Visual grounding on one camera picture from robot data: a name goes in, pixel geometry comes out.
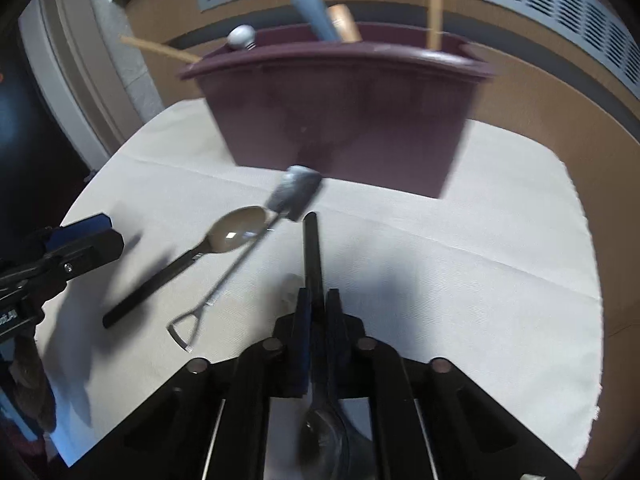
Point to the maroon plastic utensil box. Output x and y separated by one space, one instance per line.
350 110

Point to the long grey vent grille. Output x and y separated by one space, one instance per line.
550 15

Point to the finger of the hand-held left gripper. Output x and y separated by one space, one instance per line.
92 252
80 224

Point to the wooden spoon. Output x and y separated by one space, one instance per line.
345 22

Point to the beige tablecloth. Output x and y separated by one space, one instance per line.
450 260

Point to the blue-grey plastic spoon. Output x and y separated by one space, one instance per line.
312 10

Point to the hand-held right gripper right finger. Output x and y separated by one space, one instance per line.
336 355

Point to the shovel-shaped metal spoon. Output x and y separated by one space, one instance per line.
297 190

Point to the wooden chopstick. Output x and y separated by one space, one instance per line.
435 5
160 49

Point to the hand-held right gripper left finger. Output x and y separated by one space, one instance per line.
302 350

